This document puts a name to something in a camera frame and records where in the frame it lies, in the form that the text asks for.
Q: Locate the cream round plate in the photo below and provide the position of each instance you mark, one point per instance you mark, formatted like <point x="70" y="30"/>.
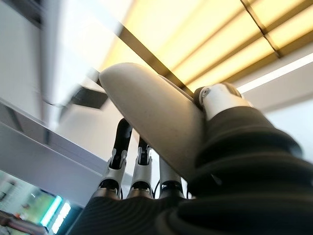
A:
<point x="151" y="105"/>

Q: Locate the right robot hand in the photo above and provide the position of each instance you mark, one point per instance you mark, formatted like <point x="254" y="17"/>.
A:
<point x="244" y="183"/>

